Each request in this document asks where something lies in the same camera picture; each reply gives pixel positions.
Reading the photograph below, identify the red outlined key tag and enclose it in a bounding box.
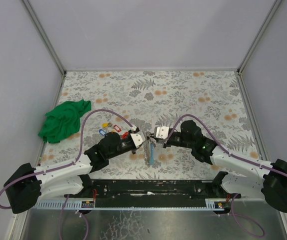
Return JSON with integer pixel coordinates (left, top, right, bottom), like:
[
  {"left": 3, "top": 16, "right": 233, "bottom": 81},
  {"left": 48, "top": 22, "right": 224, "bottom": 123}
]
[{"left": 113, "top": 125, "right": 122, "bottom": 133}]

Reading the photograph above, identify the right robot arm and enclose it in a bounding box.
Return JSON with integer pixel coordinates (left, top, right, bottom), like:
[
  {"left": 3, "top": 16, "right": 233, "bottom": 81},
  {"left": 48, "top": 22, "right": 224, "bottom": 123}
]
[{"left": 154, "top": 120, "right": 287, "bottom": 213}]

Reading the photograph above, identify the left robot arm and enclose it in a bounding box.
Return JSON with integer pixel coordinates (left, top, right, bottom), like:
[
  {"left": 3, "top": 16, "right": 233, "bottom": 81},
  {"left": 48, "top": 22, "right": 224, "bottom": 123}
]
[{"left": 4, "top": 131, "right": 146, "bottom": 214}]

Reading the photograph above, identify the yellow key tag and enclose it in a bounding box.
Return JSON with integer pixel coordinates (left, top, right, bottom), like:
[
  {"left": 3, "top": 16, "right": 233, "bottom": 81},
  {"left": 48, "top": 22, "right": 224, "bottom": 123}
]
[{"left": 101, "top": 122, "right": 109, "bottom": 128}]

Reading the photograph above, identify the dark blue key tag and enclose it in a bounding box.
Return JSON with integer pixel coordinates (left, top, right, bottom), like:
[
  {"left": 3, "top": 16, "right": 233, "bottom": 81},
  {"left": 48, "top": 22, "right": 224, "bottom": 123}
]
[{"left": 99, "top": 129, "right": 107, "bottom": 137}]

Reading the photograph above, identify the floral patterned tablecloth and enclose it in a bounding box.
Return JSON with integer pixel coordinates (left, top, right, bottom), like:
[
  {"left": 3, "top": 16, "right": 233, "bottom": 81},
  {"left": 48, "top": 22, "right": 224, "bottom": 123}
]
[{"left": 38, "top": 70, "right": 261, "bottom": 180}]

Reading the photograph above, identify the green crumpled cloth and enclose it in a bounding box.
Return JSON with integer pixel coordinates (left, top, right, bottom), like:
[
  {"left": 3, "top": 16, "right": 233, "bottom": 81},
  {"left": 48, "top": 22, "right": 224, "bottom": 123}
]
[{"left": 38, "top": 99, "right": 92, "bottom": 144}]

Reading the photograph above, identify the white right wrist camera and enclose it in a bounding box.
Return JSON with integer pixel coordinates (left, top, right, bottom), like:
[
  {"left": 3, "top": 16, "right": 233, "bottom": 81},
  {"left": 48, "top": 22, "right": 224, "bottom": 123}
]
[{"left": 153, "top": 126, "right": 170, "bottom": 140}]

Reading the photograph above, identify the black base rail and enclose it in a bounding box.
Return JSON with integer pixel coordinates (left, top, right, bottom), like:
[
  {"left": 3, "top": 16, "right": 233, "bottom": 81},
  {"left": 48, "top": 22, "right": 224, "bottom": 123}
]
[{"left": 69, "top": 179, "right": 234, "bottom": 208}]

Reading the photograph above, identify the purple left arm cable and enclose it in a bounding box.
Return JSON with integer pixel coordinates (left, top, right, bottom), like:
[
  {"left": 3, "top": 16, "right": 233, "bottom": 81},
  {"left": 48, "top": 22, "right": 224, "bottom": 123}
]
[{"left": 0, "top": 109, "right": 136, "bottom": 209}]

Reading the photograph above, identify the white slotted cable duct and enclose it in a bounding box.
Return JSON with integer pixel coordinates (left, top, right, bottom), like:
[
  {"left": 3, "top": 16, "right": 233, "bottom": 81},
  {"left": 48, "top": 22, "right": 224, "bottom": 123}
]
[{"left": 32, "top": 199, "right": 225, "bottom": 212}]

